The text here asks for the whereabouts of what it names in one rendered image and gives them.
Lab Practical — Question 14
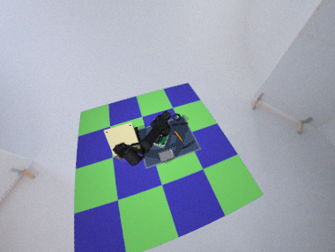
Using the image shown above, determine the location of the green circuit board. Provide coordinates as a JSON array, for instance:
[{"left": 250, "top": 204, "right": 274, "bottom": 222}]
[{"left": 158, "top": 134, "right": 168, "bottom": 145}]

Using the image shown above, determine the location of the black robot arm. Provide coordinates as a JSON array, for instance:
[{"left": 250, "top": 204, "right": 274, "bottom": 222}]
[{"left": 113, "top": 110, "right": 171, "bottom": 166}]

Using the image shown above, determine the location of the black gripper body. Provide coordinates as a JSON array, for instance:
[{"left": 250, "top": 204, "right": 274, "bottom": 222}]
[{"left": 154, "top": 134, "right": 160, "bottom": 144}]

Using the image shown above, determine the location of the dark blue-grey mat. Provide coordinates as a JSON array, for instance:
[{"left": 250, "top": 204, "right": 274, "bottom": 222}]
[{"left": 137, "top": 116, "right": 201, "bottom": 168}]

